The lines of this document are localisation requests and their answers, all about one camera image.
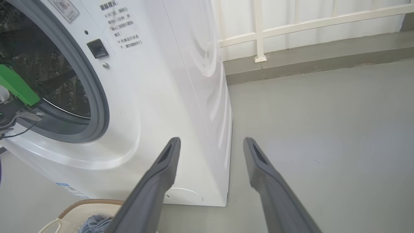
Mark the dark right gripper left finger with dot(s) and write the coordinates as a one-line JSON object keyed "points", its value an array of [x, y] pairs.
{"points": [[152, 194]]}

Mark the round white filter cover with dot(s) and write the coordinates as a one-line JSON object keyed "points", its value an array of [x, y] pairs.
{"points": [[184, 196]]}

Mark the white front-load washing machine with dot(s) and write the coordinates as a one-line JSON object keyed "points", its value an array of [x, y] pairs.
{"points": [[161, 97]]}

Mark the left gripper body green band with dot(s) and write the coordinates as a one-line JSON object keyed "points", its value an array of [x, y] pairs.
{"points": [[16, 87]]}

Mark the cream perforated laundry basket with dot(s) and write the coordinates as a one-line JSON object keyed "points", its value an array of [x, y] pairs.
{"points": [[81, 210]]}

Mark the grey warning sticker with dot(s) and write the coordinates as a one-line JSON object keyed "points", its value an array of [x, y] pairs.
{"points": [[66, 8]]}

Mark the white metal railing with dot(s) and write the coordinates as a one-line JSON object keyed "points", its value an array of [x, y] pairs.
{"points": [[259, 32]]}

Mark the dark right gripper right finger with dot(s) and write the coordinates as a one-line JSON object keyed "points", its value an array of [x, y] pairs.
{"points": [[278, 200]]}

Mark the blue energy label sticker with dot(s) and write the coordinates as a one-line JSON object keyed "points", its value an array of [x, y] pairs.
{"points": [[72, 191]]}

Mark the blue bear print garment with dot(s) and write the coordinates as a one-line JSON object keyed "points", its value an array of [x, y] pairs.
{"points": [[95, 225]]}

